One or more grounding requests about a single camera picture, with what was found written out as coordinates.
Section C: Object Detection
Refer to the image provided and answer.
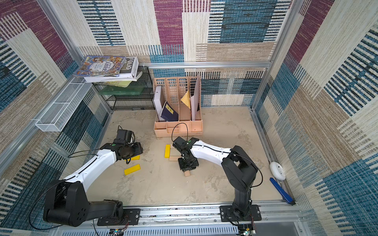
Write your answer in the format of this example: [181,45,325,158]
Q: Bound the yellow paper sheet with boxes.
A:
[181,90,191,109]

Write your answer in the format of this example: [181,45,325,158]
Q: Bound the dark navy booklet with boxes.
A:
[160,101,179,122]

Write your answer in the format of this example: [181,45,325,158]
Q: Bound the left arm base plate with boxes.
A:
[97,208,141,226]

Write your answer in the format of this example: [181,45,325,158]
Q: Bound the white wire mesh basket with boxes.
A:
[35,81,92,132]

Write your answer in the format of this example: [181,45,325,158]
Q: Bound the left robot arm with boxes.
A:
[43,129,143,227]

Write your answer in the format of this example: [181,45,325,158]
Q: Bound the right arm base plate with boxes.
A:
[219,205,262,222]

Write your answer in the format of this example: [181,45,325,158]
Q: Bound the pink desk file organizer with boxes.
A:
[154,76,204,137]

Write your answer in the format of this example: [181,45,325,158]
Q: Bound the black wire shelf rack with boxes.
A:
[94,66,155,111]

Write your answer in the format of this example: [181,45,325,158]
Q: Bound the white round device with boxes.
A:
[270,162,286,181]

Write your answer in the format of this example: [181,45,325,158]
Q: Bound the blue stick tool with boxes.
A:
[269,178,296,206]

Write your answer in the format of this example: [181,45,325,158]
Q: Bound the black and white Folio book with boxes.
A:
[83,57,141,83]

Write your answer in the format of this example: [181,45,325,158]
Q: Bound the white folder in organizer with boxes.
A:
[153,86,165,122]

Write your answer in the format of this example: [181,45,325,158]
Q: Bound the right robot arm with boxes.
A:
[173,137,261,222]

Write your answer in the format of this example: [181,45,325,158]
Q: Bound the yellow block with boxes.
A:
[164,145,171,159]
[124,164,141,176]
[131,155,140,160]

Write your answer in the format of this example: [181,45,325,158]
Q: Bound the green folder on shelf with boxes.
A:
[99,86,145,95]

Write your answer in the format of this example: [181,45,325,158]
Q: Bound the colourful illustrated book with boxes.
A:
[73,56,127,77]

